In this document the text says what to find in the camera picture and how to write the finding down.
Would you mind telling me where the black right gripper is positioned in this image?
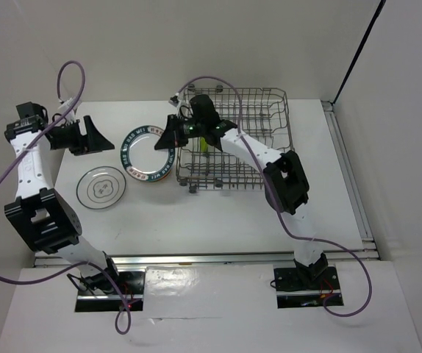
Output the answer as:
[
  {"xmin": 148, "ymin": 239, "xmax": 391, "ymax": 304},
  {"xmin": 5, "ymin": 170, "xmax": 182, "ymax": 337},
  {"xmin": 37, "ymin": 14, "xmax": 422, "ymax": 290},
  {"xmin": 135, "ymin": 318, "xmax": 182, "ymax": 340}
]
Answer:
[{"xmin": 154, "ymin": 113, "xmax": 205, "ymax": 149}]

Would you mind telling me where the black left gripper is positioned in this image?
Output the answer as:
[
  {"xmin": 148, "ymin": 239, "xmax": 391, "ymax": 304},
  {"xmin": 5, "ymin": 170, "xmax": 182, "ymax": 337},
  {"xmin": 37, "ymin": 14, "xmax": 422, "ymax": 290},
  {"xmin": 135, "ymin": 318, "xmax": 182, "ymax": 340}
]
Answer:
[{"xmin": 49, "ymin": 115, "xmax": 115, "ymax": 156}]

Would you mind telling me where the green patterned white plate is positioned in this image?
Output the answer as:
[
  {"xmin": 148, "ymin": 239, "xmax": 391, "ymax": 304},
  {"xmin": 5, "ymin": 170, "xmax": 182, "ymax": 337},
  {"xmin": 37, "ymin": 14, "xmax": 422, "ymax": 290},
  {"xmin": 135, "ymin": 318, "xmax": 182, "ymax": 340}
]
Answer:
[{"xmin": 120, "ymin": 125, "xmax": 176, "ymax": 182}]

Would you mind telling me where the orange plate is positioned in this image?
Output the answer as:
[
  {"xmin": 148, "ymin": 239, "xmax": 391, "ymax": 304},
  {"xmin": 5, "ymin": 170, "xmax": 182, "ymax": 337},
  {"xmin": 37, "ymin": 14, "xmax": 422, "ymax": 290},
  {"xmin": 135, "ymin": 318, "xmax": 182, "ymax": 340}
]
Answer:
[{"xmin": 149, "ymin": 172, "xmax": 170, "ymax": 182}]

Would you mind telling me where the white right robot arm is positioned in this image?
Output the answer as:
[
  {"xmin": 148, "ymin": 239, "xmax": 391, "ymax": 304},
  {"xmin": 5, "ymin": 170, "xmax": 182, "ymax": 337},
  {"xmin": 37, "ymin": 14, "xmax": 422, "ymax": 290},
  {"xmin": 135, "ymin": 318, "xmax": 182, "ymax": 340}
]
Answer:
[{"xmin": 154, "ymin": 94, "xmax": 322, "ymax": 288}]

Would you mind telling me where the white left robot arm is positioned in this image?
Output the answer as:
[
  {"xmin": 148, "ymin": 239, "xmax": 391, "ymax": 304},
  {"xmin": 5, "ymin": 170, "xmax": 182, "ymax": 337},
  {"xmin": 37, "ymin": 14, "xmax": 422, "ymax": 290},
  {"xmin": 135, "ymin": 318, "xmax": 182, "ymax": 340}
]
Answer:
[{"xmin": 4, "ymin": 102, "xmax": 121, "ymax": 294}]

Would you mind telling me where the lime green plate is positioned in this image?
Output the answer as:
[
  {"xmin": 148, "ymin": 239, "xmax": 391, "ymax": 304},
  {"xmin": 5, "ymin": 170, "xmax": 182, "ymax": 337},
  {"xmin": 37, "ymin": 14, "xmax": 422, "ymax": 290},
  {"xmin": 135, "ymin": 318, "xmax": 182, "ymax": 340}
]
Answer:
[{"xmin": 199, "ymin": 138, "xmax": 209, "ymax": 153}]

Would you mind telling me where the black corner pole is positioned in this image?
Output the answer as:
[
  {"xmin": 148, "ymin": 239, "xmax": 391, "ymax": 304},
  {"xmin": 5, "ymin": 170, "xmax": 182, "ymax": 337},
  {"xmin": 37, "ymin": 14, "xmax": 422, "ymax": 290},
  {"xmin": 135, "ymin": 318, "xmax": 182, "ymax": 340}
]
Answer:
[{"xmin": 330, "ymin": 0, "xmax": 387, "ymax": 106}]

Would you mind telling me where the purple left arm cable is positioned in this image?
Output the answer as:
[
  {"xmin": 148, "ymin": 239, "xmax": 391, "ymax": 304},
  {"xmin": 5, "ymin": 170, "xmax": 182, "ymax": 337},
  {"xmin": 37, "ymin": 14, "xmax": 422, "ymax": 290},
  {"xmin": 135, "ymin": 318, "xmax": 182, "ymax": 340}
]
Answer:
[{"xmin": 0, "ymin": 60, "xmax": 135, "ymax": 335}]

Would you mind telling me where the grey wire dish rack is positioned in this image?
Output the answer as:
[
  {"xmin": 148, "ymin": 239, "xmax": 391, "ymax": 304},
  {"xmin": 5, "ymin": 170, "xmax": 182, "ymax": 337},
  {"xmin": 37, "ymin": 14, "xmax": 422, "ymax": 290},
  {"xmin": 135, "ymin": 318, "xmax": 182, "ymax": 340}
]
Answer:
[{"xmin": 176, "ymin": 83, "xmax": 294, "ymax": 193}]

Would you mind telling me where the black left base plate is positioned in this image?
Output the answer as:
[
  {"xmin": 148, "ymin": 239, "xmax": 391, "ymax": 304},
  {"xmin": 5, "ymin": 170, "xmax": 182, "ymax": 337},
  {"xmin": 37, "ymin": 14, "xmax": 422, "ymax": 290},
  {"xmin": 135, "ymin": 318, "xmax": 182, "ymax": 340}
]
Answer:
[{"xmin": 74, "ymin": 270, "xmax": 146, "ymax": 313}]

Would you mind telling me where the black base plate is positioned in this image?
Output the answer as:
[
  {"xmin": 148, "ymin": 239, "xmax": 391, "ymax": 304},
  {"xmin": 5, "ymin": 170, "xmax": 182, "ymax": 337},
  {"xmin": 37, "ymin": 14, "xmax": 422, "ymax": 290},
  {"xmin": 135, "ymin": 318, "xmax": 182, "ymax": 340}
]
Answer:
[
  {"xmin": 270, "ymin": 266, "xmax": 343, "ymax": 309},
  {"xmin": 74, "ymin": 270, "xmax": 146, "ymax": 313}
]

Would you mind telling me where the aluminium right side rail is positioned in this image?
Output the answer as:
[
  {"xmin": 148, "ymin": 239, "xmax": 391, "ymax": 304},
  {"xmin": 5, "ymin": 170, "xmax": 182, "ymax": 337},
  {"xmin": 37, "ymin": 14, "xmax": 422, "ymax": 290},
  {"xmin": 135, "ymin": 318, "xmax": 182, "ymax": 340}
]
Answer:
[{"xmin": 321, "ymin": 101, "xmax": 381, "ymax": 261}]

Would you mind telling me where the aluminium rail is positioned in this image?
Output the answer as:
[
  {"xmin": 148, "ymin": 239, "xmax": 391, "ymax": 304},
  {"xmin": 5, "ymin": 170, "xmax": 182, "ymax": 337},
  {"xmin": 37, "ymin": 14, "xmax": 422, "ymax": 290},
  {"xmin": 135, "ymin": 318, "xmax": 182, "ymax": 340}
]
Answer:
[
  {"xmin": 34, "ymin": 249, "xmax": 380, "ymax": 267},
  {"xmin": 321, "ymin": 101, "xmax": 381, "ymax": 261}
]

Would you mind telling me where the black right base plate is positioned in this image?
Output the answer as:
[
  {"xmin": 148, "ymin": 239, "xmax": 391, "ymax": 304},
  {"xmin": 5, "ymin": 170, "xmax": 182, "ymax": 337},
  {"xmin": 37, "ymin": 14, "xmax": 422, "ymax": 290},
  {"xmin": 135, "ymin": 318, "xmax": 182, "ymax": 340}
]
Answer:
[{"xmin": 270, "ymin": 266, "xmax": 343, "ymax": 309}]

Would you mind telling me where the aluminium front rail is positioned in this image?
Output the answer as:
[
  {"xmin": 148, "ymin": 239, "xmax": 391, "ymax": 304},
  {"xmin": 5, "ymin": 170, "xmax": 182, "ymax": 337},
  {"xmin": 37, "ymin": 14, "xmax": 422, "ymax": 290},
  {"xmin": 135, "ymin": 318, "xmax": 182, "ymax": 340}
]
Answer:
[{"xmin": 34, "ymin": 249, "xmax": 380, "ymax": 267}]

